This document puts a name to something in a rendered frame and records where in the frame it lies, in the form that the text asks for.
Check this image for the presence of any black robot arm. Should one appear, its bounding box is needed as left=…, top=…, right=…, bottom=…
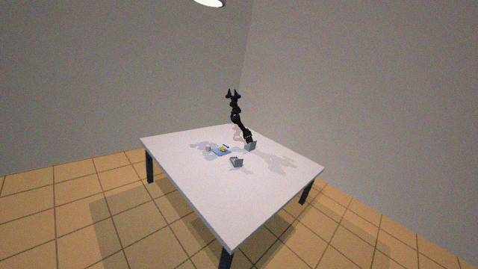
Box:
left=230, top=93, right=253, bottom=144

